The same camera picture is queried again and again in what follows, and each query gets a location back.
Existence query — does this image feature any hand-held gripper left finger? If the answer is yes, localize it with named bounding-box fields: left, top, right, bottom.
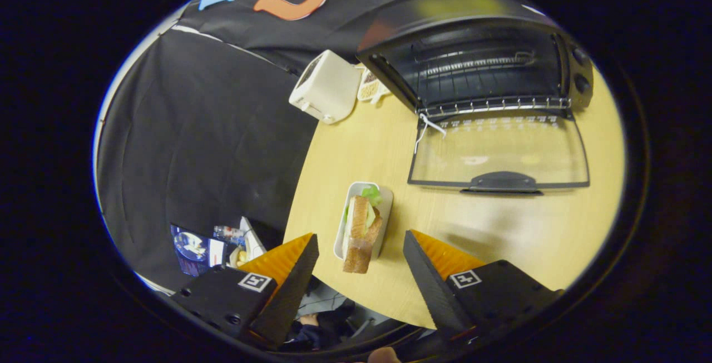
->
left=170, top=233, right=320, bottom=350

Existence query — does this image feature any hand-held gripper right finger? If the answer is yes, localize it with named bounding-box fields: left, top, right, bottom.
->
left=403, top=230, right=563, bottom=341

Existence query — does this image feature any toasted sandwich with lettuce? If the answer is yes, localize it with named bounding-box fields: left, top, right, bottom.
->
left=342, top=185, right=384, bottom=275

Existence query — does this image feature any white rectangular tray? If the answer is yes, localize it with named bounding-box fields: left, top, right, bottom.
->
left=333, top=181, right=394, bottom=261

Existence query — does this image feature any black toaster oven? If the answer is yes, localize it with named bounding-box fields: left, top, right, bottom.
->
left=356, top=0, right=595, bottom=195

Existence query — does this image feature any white open box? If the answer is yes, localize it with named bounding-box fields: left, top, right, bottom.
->
left=239, top=217, right=266, bottom=259

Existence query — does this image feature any white pop-up toaster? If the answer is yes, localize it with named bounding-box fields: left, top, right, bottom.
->
left=289, top=49, right=362, bottom=125

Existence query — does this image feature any blue printed box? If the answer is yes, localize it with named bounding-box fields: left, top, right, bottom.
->
left=171, top=224, right=226, bottom=277

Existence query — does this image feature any small white snack dish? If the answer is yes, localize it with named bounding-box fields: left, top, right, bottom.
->
left=357, top=66, right=393, bottom=105

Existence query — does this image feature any white string loop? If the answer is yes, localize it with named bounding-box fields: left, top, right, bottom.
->
left=414, top=113, right=447, bottom=155

